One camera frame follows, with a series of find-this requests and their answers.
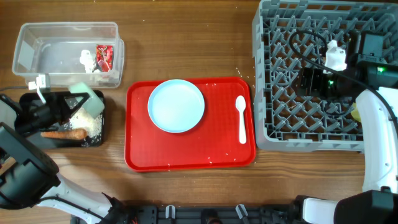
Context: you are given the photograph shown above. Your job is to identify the green bowl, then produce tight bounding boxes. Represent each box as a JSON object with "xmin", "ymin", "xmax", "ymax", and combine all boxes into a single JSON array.
[{"xmin": 68, "ymin": 82, "xmax": 105, "ymax": 119}]

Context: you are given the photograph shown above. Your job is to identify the yellow plastic cup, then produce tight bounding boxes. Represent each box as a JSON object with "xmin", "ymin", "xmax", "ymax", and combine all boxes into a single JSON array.
[{"xmin": 350, "ymin": 103, "xmax": 361, "ymax": 123}]

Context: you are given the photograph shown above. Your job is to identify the red snack wrapper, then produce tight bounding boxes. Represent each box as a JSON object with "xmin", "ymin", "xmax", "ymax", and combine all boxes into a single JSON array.
[{"xmin": 95, "ymin": 45, "xmax": 114, "ymax": 72}]

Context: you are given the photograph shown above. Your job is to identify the light blue plate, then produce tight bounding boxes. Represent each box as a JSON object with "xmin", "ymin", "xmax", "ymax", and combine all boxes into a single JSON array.
[{"xmin": 147, "ymin": 79, "xmax": 205, "ymax": 134}]

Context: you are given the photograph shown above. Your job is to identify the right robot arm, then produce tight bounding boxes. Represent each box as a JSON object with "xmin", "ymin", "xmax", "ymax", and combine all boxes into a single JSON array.
[{"xmin": 289, "ymin": 31, "xmax": 397, "ymax": 223}]

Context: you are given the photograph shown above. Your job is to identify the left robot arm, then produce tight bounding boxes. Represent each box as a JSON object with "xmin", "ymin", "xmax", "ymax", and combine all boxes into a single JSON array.
[{"xmin": 1, "ymin": 88, "xmax": 131, "ymax": 223}]

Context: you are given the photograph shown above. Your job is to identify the black waste tray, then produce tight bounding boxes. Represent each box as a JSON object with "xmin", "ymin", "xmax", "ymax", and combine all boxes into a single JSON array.
[{"xmin": 19, "ymin": 92, "xmax": 104, "ymax": 149}]

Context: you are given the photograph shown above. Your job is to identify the grey dishwasher rack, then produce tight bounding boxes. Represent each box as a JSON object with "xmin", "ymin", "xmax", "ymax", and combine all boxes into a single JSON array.
[{"xmin": 252, "ymin": 0, "xmax": 397, "ymax": 152}]

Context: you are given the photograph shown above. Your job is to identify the white rice pile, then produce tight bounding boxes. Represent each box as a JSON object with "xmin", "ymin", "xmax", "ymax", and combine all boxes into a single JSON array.
[{"xmin": 69, "ymin": 108, "xmax": 103, "ymax": 138}]

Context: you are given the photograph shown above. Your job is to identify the orange carrot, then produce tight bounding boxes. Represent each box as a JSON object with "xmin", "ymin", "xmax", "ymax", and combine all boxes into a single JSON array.
[{"xmin": 40, "ymin": 128, "xmax": 88, "ymax": 141}]

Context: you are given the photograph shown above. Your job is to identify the clear plastic bin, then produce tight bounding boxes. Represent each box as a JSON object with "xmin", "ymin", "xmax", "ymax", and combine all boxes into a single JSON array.
[{"xmin": 12, "ymin": 22, "xmax": 125, "ymax": 88}]

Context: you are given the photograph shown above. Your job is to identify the crumpled white tissue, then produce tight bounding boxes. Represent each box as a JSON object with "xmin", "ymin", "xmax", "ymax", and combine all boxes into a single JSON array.
[{"xmin": 79, "ymin": 49, "xmax": 96, "ymax": 73}]

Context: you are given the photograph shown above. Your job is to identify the white plastic spoon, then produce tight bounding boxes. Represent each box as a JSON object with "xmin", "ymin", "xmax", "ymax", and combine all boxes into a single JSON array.
[{"xmin": 235, "ymin": 95, "xmax": 247, "ymax": 144}]

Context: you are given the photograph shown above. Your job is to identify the red plastic tray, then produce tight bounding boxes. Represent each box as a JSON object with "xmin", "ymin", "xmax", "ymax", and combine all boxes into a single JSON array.
[{"xmin": 124, "ymin": 77, "xmax": 256, "ymax": 172}]

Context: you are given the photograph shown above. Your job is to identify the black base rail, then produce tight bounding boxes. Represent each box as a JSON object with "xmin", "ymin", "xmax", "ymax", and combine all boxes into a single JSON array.
[{"xmin": 107, "ymin": 204, "xmax": 300, "ymax": 224}]

